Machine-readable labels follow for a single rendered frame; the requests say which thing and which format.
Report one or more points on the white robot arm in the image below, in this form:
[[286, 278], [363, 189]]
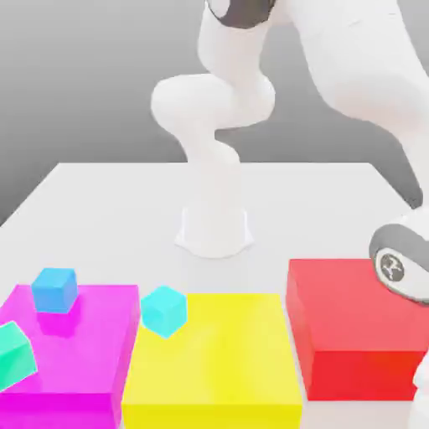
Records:
[[214, 100]]

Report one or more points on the small cyan cube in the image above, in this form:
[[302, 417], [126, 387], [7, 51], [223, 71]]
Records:
[[163, 311]]

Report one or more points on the small blue cube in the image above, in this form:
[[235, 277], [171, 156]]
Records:
[[54, 291]]

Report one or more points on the small green cube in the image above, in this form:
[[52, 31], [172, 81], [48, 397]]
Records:
[[13, 357]]

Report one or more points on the large yellow box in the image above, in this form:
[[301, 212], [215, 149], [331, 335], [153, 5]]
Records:
[[214, 362]]

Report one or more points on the large red box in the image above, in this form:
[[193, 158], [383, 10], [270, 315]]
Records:
[[345, 318]]

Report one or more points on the large magenta box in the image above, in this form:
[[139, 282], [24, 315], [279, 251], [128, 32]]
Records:
[[83, 352]]

